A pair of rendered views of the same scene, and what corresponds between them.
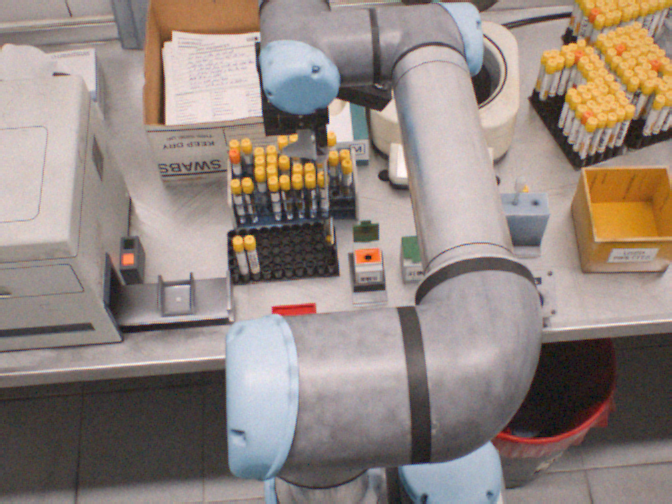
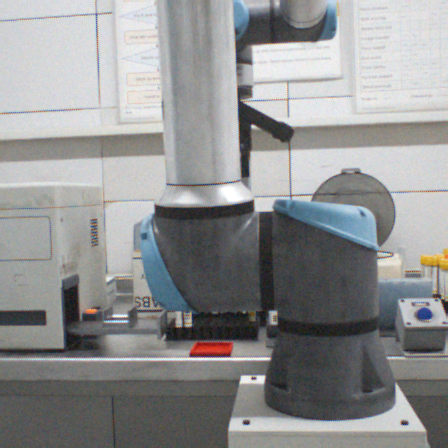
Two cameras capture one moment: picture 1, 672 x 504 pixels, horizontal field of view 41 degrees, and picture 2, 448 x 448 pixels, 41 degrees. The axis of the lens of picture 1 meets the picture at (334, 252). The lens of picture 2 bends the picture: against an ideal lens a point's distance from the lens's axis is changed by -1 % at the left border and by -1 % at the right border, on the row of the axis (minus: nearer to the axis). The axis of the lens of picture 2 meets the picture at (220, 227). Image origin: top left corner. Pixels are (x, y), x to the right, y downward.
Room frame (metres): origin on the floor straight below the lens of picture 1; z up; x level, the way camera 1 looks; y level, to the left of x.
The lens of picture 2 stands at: (-0.39, -0.09, 1.14)
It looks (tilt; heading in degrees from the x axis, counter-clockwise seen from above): 3 degrees down; 7
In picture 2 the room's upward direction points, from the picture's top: 2 degrees counter-clockwise
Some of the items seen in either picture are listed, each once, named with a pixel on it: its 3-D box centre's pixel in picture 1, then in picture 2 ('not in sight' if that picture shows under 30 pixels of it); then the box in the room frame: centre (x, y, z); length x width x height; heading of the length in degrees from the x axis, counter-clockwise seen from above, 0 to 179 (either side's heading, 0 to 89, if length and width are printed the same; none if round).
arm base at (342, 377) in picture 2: not in sight; (328, 355); (0.31, -0.12, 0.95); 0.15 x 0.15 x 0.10
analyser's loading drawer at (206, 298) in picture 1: (163, 299); (108, 321); (0.65, 0.26, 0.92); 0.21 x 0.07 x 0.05; 91
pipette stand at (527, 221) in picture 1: (510, 221); (403, 306); (0.75, -0.27, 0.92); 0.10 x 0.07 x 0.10; 86
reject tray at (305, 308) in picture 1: (294, 325); (212, 349); (0.62, 0.07, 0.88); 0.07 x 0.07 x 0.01; 1
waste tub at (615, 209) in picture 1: (624, 220); not in sight; (0.74, -0.45, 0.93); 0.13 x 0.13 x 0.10; 88
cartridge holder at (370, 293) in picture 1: (367, 274); (280, 331); (0.69, -0.05, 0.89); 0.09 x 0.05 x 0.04; 2
